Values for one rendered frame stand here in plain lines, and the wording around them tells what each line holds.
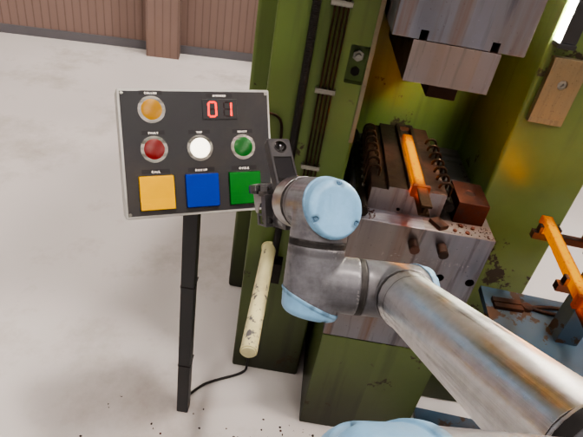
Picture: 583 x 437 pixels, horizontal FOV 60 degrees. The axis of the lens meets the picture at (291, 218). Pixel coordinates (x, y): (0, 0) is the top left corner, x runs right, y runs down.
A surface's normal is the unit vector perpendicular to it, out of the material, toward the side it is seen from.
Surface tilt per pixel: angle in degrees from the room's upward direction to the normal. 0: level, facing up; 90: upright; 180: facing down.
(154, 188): 60
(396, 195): 90
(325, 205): 55
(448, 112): 90
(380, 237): 90
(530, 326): 0
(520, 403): 67
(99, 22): 90
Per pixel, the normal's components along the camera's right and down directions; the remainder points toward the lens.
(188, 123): 0.37, 0.09
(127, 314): 0.15, -0.81
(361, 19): -0.08, 0.55
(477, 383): -0.94, -0.33
